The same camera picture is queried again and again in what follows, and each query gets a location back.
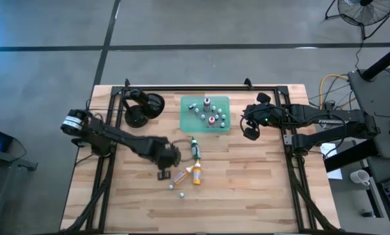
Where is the green tray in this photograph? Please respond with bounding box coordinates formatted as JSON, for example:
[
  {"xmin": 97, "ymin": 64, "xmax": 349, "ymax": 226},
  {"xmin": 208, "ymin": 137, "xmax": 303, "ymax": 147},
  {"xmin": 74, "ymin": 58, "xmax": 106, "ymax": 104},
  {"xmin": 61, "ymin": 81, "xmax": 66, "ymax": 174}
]
[{"xmin": 180, "ymin": 95, "xmax": 231, "ymax": 133}]

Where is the black desk lamp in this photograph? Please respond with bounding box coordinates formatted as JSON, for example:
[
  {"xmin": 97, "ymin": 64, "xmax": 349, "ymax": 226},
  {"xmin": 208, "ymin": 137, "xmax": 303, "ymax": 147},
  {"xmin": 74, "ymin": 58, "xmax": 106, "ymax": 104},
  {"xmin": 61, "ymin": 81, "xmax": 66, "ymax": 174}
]
[{"xmin": 121, "ymin": 87, "xmax": 166, "ymax": 129}]

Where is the yellow food coloring bottle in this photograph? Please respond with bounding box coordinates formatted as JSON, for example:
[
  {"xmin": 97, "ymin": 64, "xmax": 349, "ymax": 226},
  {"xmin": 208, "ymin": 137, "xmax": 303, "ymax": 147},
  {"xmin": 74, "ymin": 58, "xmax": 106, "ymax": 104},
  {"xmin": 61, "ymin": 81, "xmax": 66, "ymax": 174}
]
[
  {"xmin": 172, "ymin": 165, "xmax": 195, "ymax": 186},
  {"xmin": 193, "ymin": 159, "xmax": 203, "ymax": 186}
]

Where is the black floor fan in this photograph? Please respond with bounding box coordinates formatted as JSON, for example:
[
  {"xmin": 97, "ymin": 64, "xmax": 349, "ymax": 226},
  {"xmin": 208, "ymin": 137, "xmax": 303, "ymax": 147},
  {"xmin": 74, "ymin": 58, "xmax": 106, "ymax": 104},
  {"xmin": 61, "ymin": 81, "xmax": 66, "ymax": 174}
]
[{"xmin": 324, "ymin": 0, "xmax": 390, "ymax": 40}]

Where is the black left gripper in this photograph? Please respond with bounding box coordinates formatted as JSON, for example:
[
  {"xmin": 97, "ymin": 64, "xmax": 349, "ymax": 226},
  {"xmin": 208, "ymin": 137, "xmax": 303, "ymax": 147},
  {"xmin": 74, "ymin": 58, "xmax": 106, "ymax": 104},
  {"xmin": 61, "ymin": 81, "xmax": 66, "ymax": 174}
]
[{"xmin": 148, "ymin": 136, "xmax": 182, "ymax": 181}]

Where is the grey equipment cart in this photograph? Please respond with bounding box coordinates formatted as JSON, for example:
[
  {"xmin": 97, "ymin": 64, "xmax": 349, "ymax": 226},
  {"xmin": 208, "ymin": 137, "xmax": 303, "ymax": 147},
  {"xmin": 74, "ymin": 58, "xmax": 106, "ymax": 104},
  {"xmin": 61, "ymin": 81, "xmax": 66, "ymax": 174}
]
[{"xmin": 0, "ymin": 143, "xmax": 39, "ymax": 235}]

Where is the yellow cable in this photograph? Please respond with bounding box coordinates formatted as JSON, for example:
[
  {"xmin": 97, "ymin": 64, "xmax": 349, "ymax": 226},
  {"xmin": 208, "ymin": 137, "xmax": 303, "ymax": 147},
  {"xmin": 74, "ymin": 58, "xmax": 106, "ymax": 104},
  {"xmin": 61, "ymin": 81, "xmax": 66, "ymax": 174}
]
[{"xmin": 318, "ymin": 74, "xmax": 357, "ymax": 110}]

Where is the white paper sheet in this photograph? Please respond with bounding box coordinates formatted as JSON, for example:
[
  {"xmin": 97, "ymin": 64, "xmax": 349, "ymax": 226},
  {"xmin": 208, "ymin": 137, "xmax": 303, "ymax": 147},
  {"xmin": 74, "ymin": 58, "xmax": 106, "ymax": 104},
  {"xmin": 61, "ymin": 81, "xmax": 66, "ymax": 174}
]
[{"xmin": 320, "ymin": 142, "xmax": 344, "ymax": 181}]

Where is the green food coloring bottle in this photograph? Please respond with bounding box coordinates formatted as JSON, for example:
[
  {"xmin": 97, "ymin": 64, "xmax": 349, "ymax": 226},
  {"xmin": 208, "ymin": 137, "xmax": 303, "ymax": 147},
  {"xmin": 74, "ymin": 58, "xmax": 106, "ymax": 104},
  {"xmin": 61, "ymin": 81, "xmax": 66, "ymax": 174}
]
[{"xmin": 190, "ymin": 137, "xmax": 201, "ymax": 161}]

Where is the grey side desk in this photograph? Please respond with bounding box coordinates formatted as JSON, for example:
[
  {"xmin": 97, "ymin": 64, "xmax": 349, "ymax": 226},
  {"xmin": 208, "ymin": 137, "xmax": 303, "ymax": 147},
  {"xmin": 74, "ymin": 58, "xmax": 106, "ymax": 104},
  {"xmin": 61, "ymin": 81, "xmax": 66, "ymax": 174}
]
[{"xmin": 347, "ymin": 69, "xmax": 390, "ymax": 159}]

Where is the white mug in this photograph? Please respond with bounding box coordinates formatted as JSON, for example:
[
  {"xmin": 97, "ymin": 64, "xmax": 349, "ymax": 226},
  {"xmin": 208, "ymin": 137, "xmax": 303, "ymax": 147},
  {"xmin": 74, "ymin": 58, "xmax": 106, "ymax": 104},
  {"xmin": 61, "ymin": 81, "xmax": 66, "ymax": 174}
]
[{"xmin": 349, "ymin": 169, "xmax": 371, "ymax": 187}]

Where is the black pole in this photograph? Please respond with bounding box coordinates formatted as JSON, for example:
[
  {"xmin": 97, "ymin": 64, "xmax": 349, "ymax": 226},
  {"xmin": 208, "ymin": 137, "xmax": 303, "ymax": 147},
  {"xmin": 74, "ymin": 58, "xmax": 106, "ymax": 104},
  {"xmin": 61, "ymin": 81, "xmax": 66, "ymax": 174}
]
[{"xmin": 361, "ymin": 41, "xmax": 390, "ymax": 82}]

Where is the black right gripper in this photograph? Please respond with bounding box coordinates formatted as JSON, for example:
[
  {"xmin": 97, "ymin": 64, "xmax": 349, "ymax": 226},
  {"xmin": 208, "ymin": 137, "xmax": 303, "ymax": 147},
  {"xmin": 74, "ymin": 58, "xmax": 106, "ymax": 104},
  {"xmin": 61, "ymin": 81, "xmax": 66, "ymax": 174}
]
[{"xmin": 243, "ymin": 92, "xmax": 282, "ymax": 142}]

